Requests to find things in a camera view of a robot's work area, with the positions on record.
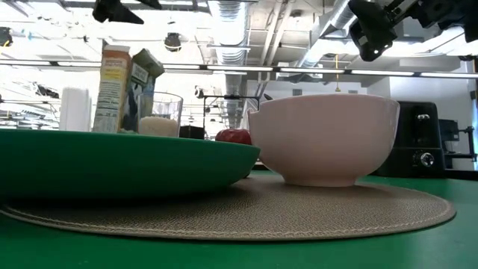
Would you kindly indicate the long ceiling light strip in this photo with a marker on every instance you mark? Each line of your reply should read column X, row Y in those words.
column 239, row 68

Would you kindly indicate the green plate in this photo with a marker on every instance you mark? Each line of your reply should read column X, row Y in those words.
column 112, row 164

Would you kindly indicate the black toaster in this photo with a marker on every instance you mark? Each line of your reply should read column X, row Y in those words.
column 414, row 142

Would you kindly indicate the green cereal box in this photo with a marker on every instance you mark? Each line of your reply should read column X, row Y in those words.
column 112, row 89

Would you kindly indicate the round beige woven placemat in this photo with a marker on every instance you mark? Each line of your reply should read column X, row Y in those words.
column 298, row 213

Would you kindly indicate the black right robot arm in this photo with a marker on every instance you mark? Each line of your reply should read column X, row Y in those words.
column 468, row 18

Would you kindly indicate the black box behind table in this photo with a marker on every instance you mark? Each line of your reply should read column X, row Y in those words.
column 191, row 132

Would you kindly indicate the black frame stand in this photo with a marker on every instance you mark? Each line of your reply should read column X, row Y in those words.
column 231, row 97

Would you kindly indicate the red apple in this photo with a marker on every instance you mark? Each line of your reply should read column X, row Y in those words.
column 233, row 136

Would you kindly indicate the white bowl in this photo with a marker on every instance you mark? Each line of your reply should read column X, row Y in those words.
column 325, row 138

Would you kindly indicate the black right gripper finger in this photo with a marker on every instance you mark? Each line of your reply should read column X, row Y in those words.
column 371, row 30

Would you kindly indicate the silver ventilation duct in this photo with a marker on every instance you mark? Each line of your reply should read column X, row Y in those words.
column 231, row 45

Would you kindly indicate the black ceiling lamp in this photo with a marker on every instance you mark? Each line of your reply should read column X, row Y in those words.
column 172, row 42

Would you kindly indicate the white milk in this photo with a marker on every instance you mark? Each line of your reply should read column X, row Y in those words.
column 158, row 127

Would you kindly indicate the clear glass with milk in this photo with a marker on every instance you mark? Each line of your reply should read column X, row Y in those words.
column 166, row 106

